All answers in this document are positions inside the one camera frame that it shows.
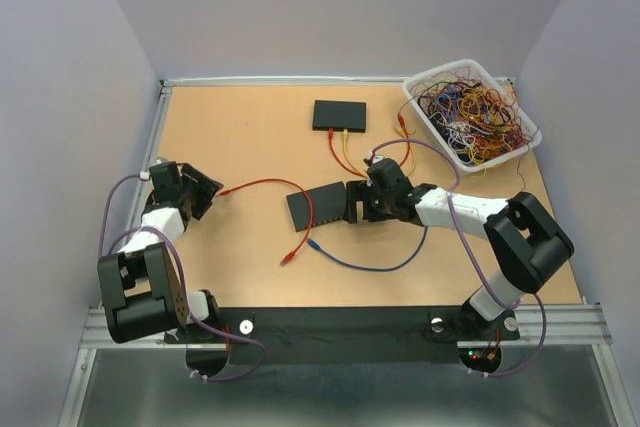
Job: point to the long black network switch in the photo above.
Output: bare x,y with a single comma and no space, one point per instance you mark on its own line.
328,203

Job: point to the small black network switch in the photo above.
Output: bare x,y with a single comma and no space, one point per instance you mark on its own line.
339,116

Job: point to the white plastic wire bin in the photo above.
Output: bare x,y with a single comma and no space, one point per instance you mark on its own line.
469,116

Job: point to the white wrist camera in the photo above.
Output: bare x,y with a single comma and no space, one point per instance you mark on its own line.
158,161
372,157

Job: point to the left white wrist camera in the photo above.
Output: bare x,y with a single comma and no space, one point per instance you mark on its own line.
158,161

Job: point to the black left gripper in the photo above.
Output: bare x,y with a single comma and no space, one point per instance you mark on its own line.
189,193

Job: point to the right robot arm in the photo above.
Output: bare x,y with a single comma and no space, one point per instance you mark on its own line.
528,243

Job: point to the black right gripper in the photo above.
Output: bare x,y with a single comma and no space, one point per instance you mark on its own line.
364,202

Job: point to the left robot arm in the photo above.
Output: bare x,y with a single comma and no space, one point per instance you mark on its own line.
142,289

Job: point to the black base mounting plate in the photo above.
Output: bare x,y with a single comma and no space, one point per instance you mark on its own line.
347,335

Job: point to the aluminium frame rail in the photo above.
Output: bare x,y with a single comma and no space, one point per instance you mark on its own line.
571,323

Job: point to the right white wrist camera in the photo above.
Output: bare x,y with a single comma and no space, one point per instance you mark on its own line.
372,157

